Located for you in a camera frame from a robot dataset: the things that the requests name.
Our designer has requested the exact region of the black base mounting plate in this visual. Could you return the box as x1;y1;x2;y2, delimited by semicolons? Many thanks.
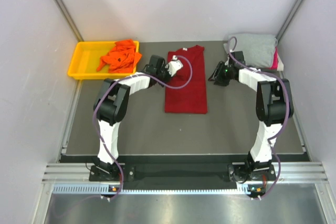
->
88;163;276;183

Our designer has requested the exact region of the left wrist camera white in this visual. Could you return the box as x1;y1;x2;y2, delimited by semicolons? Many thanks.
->
165;55;183;77

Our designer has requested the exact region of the aluminium frame rail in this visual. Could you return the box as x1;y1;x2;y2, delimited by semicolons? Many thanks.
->
43;162;328;184

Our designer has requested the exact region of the purple cable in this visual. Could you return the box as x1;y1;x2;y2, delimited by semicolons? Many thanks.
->
92;55;194;201
227;36;291;201

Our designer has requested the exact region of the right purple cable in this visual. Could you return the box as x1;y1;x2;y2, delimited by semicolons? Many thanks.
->
227;36;291;201

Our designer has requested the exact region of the folded grey t shirt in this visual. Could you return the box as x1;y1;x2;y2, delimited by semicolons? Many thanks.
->
227;33;278;69

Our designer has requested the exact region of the folded pink white t shirt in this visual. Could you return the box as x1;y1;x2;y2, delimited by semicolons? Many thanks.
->
270;47;284;71

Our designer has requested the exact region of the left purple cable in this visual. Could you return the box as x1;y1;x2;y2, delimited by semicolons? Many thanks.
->
92;55;194;201

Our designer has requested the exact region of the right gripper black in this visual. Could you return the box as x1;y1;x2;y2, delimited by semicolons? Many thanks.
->
208;61;234;87

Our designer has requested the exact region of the yellow plastic bin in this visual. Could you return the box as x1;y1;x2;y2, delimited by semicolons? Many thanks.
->
68;40;139;80

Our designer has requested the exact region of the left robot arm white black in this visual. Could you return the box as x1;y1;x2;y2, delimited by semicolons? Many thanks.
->
93;55;183;180

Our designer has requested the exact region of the orange t shirt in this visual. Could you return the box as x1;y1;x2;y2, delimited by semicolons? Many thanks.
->
96;39;142;73

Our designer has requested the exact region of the dark red t shirt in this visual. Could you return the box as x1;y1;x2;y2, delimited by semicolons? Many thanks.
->
164;45;208;114

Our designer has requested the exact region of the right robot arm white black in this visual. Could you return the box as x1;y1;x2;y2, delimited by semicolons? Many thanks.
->
208;51;293;180

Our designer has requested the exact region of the grey slotted cable duct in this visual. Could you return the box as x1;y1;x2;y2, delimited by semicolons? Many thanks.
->
52;184;251;195

